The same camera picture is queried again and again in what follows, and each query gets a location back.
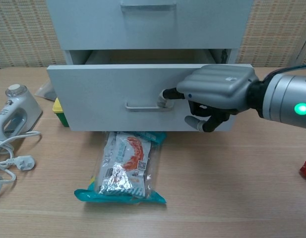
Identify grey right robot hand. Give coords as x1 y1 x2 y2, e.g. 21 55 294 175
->
157 64 259 133

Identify white drawer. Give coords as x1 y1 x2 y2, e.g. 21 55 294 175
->
46 63 253 132
47 0 254 51

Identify white three-drawer cabinet body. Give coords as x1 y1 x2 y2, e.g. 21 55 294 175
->
45 0 255 67

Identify teal clear snack bag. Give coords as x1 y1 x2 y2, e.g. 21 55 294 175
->
73 130 168 205

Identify green box with yellow lid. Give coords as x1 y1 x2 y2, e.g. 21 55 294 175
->
52 97 69 127

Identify clear plastic bag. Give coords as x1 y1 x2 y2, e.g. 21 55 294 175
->
34 80 57 101

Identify white handheld garment steamer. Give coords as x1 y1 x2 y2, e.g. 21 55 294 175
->
0 84 43 141

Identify white power plug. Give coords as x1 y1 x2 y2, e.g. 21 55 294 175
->
6 155 36 172

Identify white drawer, wide handle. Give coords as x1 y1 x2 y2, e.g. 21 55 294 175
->
47 0 254 51

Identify white power cable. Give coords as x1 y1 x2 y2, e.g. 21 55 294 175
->
0 131 42 202

